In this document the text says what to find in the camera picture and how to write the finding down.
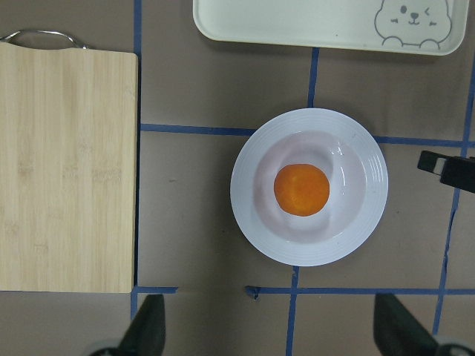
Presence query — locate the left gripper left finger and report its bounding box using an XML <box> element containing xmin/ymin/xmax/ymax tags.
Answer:
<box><xmin>118</xmin><ymin>294</ymin><xmax>166</xmax><ymax>356</ymax></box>

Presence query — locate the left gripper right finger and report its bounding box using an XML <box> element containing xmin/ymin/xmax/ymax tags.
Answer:
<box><xmin>373</xmin><ymin>294</ymin><xmax>439</xmax><ymax>356</ymax></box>

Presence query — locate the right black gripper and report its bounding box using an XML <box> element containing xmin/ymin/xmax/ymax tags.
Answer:
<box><xmin>417</xmin><ymin>151</ymin><xmax>475</xmax><ymax>193</ymax></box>

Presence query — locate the white round plate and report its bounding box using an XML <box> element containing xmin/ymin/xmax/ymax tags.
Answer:
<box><xmin>230</xmin><ymin>108</ymin><xmax>388</xmax><ymax>266</ymax></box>

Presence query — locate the orange fruit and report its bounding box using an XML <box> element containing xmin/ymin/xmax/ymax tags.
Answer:
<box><xmin>273</xmin><ymin>164</ymin><xmax>330</xmax><ymax>217</ymax></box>

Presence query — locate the cream bear tray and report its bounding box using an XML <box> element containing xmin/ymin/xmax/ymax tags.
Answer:
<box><xmin>192</xmin><ymin>1</ymin><xmax>469</xmax><ymax>56</ymax></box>

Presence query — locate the bamboo cutting board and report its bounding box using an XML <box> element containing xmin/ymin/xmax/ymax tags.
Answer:
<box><xmin>1</xmin><ymin>35</ymin><xmax>139</xmax><ymax>293</ymax></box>

